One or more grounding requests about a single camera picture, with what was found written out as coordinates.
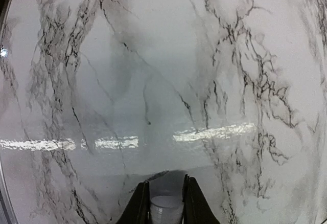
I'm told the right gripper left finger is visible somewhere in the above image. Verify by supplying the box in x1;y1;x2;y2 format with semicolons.
116;182;150;224

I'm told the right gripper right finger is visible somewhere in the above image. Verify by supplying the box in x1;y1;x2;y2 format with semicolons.
182;174;220;224

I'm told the white glue stick cap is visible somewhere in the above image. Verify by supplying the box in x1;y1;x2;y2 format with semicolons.
149;195;184;224

